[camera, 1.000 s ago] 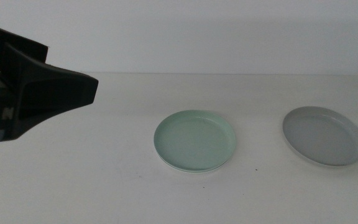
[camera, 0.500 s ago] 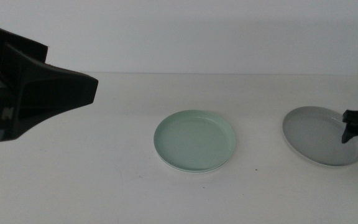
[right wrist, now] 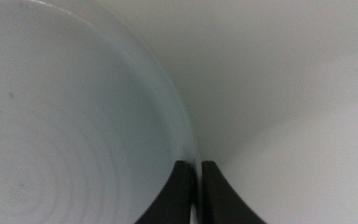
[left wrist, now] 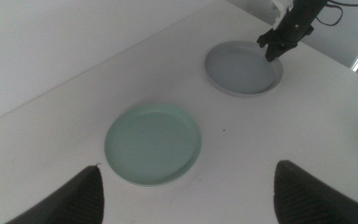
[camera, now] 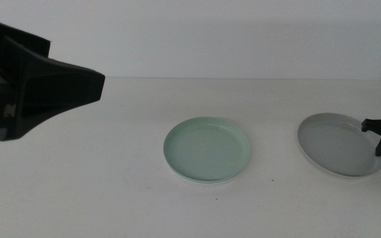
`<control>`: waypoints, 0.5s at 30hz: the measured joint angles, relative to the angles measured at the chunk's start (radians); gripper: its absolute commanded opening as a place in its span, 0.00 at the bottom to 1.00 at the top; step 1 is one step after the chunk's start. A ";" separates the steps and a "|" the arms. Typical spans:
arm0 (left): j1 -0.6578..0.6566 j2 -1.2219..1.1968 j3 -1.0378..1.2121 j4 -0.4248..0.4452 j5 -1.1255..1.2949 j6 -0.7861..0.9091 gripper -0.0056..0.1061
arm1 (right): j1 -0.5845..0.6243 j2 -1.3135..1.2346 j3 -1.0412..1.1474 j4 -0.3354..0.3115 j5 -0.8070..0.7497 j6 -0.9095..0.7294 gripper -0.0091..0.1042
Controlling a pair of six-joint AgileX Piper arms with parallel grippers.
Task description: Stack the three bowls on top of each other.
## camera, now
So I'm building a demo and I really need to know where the grey shallow bowl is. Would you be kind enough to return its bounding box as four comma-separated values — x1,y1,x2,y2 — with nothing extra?
297,112,381,178

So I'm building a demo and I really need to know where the mint green shallow bowl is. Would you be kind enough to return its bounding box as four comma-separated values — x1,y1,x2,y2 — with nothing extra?
163,116,252,183

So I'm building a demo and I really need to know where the white shallow bowl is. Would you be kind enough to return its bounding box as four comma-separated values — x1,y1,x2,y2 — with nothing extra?
165,161,249,185

